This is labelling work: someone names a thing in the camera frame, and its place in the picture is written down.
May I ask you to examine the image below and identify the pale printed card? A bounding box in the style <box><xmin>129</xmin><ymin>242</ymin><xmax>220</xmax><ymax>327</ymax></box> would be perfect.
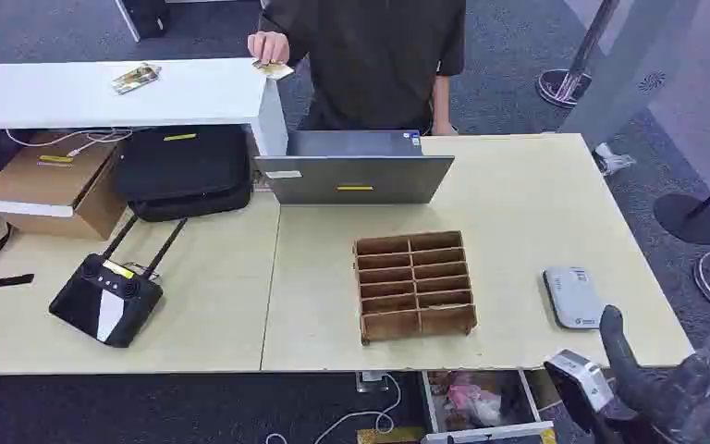
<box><xmin>252</xmin><ymin>59</ymin><xmax>296</xmax><ymax>82</ymax></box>

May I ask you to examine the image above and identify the floor power socket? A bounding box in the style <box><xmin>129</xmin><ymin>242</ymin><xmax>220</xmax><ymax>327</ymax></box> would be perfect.
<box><xmin>355</xmin><ymin>371</ymin><xmax>390</xmax><ymax>394</ymax></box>

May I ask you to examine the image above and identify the chrome stanchion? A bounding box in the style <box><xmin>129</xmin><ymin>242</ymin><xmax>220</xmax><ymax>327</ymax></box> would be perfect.
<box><xmin>535</xmin><ymin>0</ymin><xmax>620</xmax><ymax>110</ymax></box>

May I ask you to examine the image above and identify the white floor cable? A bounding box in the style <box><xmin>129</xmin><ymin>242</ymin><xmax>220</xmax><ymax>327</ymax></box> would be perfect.
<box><xmin>264</xmin><ymin>372</ymin><xmax>403</xmax><ymax>444</ymax></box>

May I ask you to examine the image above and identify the person's right hand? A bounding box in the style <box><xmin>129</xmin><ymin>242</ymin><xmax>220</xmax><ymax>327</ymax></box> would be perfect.
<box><xmin>247</xmin><ymin>31</ymin><xmax>292</xmax><ymax>67</ymax></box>

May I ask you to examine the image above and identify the white framed bin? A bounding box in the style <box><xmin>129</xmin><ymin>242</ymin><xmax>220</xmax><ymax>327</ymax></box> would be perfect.
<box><xmin>421</xmin><ymin>369</ymin><xmax>557</xmax><ymax>444</ymax></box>

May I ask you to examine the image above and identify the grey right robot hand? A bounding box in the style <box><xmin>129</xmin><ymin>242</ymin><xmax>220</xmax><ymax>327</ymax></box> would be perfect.
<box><xmin>598</xmin><ymin>269</ymin><xmax>710</xmax><ymax>444</ymax></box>

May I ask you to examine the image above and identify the black remote controller with antennas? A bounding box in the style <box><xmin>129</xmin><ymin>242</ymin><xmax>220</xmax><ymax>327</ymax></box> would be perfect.
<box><xmin>48</xmin><ymin>216</ymin><xmax>189</xmax><ymax>350</ymax></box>

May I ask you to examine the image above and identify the yellow floor plate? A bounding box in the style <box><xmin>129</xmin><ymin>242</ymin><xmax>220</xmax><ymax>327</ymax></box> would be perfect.
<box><xmin>356</xmin><ymin>426</ymin><xmax>426</xmax><ymax>444</ymax></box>

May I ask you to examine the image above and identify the black stanchion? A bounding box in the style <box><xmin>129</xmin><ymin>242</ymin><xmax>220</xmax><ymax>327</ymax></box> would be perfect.
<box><xmin>653</xmin><ymin>165</ymin><xmax>710</xmax><ymax>246</ymax></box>

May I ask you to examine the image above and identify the black soft bag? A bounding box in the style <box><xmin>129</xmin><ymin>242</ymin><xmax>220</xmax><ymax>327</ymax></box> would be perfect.
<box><xmin>114</xmin><ymin>124</ymin><xmax>253</xmax><ymax>223</ymax></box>

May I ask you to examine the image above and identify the white flat device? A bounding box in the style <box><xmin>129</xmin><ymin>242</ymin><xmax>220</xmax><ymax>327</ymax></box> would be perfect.
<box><xmin>543</xmin><ymin>266</ymin><xmax>606</xmax><ymax>331</ymax></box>

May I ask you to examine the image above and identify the person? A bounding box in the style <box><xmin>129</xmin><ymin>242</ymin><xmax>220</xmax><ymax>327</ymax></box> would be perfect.
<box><xmin>247</xmin><ymin>0</ymin><xmax>468</xmax><ymax>137</ymax></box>

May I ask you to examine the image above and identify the brown cardboard box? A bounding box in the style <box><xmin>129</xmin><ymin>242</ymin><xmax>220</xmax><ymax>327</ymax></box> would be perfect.
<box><xmin>0</xmin><ymin>133</ymin><xmax>129</xmax><ymax>241</ymax></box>

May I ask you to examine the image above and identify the grey laptop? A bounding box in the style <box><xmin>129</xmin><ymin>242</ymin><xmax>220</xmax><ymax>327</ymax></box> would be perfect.
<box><xmin>253</xmin><ymin>129</ymin><xmax>456</xmax><ymax>206</ymax></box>

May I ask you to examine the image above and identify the white raised counter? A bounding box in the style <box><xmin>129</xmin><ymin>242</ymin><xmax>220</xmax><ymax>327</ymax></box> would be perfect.
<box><xmin>0</xmin><ymin>57</ymin><xmax>288</xmax><ymax>157</ymax></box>

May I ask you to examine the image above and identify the pale grey partition panel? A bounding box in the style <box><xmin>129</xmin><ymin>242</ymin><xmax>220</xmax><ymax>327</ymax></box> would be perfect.
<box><xmin>557</xmin><ymin>0</ymin><xmax>699</xmax><ymax>152</ymax></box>

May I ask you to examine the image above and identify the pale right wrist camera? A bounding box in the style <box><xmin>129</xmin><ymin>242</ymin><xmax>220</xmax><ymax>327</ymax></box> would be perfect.
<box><xmin>543</xmin><ymin>349</ymin><xmax>620</xmax><ymax>433</ymax></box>

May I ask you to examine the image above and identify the white floor bracket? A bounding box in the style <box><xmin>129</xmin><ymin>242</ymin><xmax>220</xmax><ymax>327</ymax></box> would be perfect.
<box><xmin>594</xmin><ymin>142</ymin><xmax>637</xmax><ymax>178</ymax></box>

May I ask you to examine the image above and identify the wrapped card pack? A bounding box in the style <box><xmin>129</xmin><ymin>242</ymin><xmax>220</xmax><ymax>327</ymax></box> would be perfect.
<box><xmin>111</xmin><ymin>62</ymin><xmax>162</xmax><ymax>95</ymax></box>

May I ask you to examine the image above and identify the black computer tower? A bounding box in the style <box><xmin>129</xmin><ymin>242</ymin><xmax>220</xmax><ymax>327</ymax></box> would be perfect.
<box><xmin>115</xmin><ymin>0</ymin><xmax>171</xmax><ymax>44</ymax></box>

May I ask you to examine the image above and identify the wooden card box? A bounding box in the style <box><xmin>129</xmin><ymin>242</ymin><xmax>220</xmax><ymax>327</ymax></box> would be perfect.
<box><xmin>352</xmin><ymin>229</ymin><xmax>479</xmax><ymax>346</ymax></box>

